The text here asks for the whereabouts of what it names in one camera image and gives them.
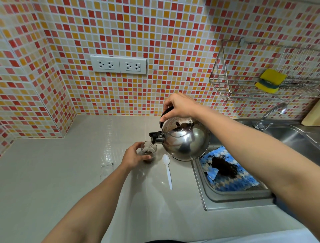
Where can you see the pile of dark coffee grounds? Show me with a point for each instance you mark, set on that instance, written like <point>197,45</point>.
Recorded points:
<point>225,167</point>

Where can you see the clear plastic wrapper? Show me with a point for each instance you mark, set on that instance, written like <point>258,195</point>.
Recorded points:
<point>107,170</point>

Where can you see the chrome sink faucet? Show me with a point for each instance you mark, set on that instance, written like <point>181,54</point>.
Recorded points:
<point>268,115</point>

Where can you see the wooden cutting board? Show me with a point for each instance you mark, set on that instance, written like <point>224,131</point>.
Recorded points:
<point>313,115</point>

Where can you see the stainless steel sink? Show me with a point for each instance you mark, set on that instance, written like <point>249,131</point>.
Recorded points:
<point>285,136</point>

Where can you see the person's left hand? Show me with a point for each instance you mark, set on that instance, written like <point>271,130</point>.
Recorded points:
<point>131,157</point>

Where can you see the yellow and blue sponge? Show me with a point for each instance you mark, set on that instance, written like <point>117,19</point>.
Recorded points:
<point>272,77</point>

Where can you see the person's right hand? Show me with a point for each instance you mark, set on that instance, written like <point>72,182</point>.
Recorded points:
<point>182,105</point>

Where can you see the person's right forearm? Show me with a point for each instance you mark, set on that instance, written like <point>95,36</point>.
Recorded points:
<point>262,160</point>

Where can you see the blue and white cloth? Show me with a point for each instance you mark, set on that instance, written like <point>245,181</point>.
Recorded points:
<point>240,181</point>

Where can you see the person's left thumb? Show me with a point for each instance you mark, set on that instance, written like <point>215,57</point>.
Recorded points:
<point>146,157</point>

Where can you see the white plastic spoon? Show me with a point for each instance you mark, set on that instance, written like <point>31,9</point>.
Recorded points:
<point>168,170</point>

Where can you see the white wall power outlet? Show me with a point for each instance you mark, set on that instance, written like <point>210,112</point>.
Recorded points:
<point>133,66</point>
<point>105,64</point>

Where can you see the stainless steel kettle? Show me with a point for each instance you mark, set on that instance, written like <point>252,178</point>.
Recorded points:
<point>186,144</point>

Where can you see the person's right fingers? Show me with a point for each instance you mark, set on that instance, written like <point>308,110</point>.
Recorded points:
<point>168,110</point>

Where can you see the person's left forearm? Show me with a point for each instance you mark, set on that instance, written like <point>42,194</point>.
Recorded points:
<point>95,207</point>

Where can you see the small clear glass cup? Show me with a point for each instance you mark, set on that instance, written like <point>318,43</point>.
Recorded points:
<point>153,150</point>

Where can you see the person's white garment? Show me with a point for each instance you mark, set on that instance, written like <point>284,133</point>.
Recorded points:
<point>262,237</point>

